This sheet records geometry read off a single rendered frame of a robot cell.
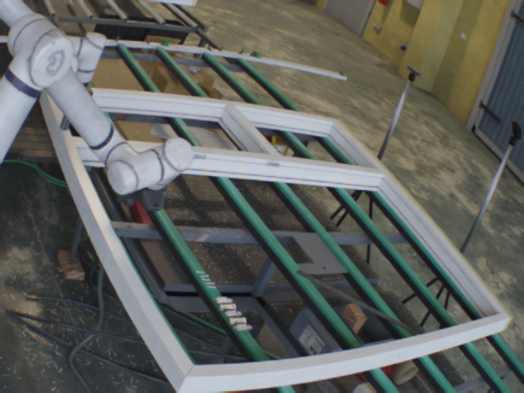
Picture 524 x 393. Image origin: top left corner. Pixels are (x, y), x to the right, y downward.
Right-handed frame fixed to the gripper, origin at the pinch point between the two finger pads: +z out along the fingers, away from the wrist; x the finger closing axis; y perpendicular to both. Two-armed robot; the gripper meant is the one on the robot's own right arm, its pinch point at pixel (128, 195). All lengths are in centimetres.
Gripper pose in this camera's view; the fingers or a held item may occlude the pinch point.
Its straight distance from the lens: 218.7
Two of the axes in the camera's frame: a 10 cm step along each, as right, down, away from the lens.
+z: -5.3, 3.3, 7.8
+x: -8.4, -0.3, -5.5
